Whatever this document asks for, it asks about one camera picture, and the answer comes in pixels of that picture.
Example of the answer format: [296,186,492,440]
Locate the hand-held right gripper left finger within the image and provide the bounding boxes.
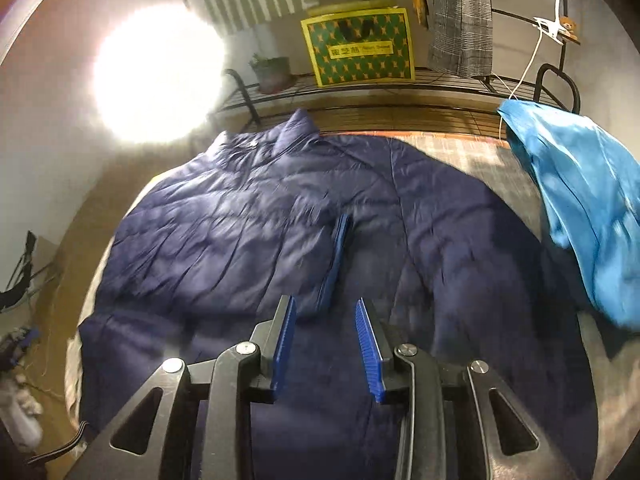
[65,295,298,480]

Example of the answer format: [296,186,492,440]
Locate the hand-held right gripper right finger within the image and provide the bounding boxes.
[354,299,581,480]

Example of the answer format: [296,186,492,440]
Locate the navy puffer jacket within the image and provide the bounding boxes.
[77,108,601,480]

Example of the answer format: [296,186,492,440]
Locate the light blue garment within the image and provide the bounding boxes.
[496,99,640,329]

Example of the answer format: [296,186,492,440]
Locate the white cluttered items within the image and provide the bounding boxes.
[0,326,47,452]

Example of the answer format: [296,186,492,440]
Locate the black folding chair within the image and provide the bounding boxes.
[0,230,62,311]

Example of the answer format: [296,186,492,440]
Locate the small potted plant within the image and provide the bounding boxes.
[248,53,292,94]

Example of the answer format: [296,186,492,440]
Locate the black metal garment rack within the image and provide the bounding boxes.
[167,0,583,136]

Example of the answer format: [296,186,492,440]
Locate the yellow green patterned box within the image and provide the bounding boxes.
[300,5,416,89]

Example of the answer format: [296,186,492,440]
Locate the bright round lamp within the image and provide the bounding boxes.
[92,5,227,144]

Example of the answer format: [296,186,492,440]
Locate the grey plaid hanging garment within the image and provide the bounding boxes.
[427,0,496,77]

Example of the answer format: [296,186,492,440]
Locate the white clip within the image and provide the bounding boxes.
[532,16,567,41]

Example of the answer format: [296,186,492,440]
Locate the small teddy bear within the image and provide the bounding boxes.
[559,16,584,44]

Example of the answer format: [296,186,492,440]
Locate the black floor cable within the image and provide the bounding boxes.
[25,422,90,464]

